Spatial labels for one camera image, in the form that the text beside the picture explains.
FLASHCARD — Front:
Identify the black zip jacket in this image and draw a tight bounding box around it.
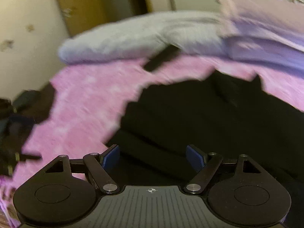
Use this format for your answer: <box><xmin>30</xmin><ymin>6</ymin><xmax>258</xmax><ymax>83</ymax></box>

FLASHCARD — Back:
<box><xmin>106</xmin><ymin>71</ymin><xmax>303</xmax><ymax>227</ymax></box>

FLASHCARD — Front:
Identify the pink rose bed sheet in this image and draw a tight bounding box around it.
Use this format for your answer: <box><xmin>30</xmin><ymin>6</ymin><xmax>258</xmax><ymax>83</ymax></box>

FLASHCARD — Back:
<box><xmin>1</xmin><ymin>57</ymin><xmax>303</xmax><ymax>227</ymax></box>

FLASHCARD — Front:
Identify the black smartphone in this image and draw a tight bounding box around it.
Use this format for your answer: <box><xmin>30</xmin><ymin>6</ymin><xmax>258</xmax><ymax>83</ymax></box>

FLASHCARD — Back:
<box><xmin>143</xmin><ymin>44</ymin><xmax>180</xmax><ymax>72</ymax></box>

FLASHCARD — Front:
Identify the striped white duvet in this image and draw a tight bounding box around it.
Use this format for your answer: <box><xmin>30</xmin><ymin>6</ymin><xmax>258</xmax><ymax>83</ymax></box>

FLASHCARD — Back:
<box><xmin>58</xmin><ymin>11</ymin><xmax>227</xmax><ymax>64</ymax></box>

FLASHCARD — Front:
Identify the wooden door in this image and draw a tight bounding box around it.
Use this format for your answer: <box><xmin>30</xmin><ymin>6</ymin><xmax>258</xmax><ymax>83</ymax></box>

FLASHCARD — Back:
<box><xmin>57</xmin><ymin>0</ymin><xmax>109</xmax><ymax>36</ymax></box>

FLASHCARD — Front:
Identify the lilac pillow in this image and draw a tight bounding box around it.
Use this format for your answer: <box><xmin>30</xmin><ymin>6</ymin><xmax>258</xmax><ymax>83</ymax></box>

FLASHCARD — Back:
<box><xmin>217</xmin><ymin>0</ymin><xmax>303</xmax><ymax>72</ymax></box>

